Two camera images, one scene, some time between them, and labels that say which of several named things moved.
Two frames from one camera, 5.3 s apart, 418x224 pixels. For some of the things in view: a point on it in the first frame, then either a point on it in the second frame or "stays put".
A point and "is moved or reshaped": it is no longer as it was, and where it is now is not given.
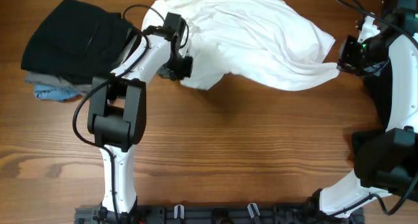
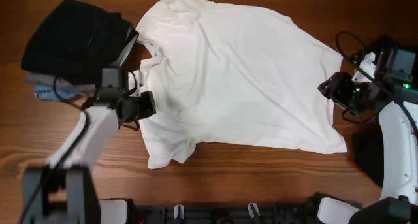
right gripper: (346, 61) -> (338, 83)
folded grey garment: (42, 79) stays put
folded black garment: (76, 42) stays put
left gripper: (186, 70) -> (149, 108)
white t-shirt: (247, 34) is moved or reshaped
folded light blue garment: (55, 93) stays put
